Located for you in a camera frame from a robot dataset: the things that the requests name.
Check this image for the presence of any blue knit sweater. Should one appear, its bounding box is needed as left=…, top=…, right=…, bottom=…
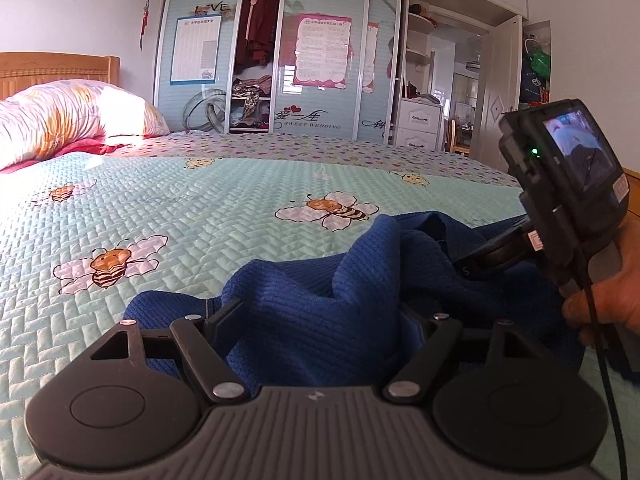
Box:
left=125, top=211, right=585, bottom=390

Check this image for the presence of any person's right hand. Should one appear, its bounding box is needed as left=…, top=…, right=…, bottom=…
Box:
left=563, top=217, right=640, bottom=347

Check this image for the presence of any wooden dresser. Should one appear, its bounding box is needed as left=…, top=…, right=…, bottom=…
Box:
left=624, top=169, right=640, bottom=214

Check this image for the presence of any mint quilted bee bedspread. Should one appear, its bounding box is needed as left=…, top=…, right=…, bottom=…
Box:
left=1, top=133, right=521, bottom=479

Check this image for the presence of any white drawer cabinet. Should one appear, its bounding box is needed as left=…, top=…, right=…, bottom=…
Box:
left=394, top=99, right=444, bottom=152

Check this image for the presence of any floral pillow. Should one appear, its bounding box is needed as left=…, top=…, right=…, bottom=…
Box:
left=1, top=79, right=169, bottom=169

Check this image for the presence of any sliding door wardrobe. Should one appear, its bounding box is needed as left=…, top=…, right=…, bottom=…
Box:
left=154, top=0, right=528, bottom=144

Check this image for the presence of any wooden headboard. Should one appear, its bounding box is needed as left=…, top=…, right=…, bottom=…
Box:
left=0, top=52, right=120, bottom=100

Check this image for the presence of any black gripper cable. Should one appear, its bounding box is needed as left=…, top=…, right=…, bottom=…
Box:
left=574, top=244, right=629, bottom=480

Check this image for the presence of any coiled grey hose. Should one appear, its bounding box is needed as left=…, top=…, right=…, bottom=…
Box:
left=182, top=86, right=229, bottom=134

